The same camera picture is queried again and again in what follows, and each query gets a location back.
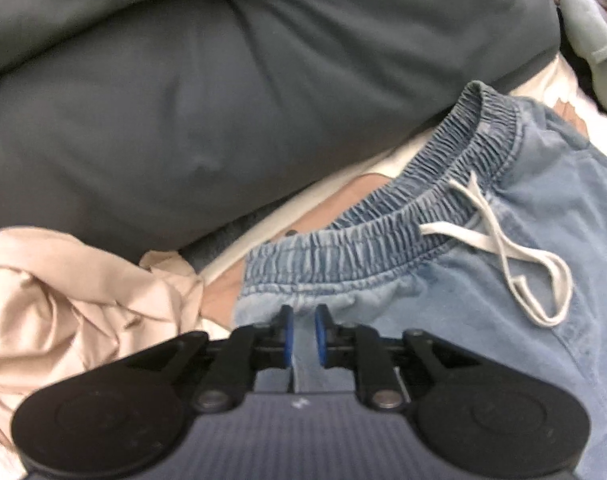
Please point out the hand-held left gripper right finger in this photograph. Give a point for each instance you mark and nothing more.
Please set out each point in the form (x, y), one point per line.
(324, 335)

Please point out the blue denim pants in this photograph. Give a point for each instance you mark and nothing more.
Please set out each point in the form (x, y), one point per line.
(558, 185)

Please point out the beige garment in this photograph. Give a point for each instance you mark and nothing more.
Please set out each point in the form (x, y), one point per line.
(58, 300)

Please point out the grey knit cloth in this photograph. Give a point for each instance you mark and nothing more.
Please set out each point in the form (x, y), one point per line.
(218, 247)

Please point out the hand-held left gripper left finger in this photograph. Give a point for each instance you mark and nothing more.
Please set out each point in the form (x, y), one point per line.
(286, 335)

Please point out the grey neck pillow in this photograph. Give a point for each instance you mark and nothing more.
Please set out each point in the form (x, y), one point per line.
(593, 35)

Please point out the cream bear printed blanket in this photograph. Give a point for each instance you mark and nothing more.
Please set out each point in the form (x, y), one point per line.
(546, 82)

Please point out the dark grey pillow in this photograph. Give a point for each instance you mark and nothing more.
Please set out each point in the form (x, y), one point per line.
(183, 85)

